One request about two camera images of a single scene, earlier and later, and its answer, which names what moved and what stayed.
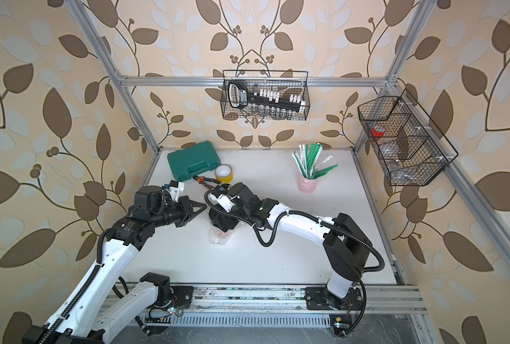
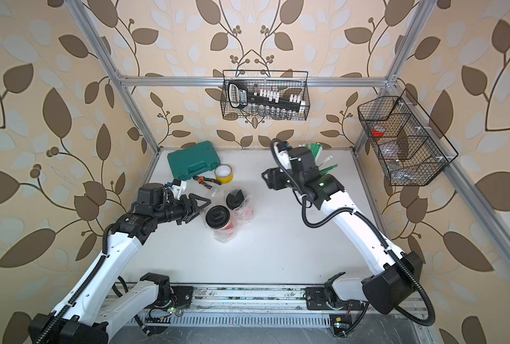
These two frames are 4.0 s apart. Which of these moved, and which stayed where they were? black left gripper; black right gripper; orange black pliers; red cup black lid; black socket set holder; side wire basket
Moved: black right gripper; red cup black lid
Stayed: black left gripper; orange black pliers; black socket set holder; side wire basket
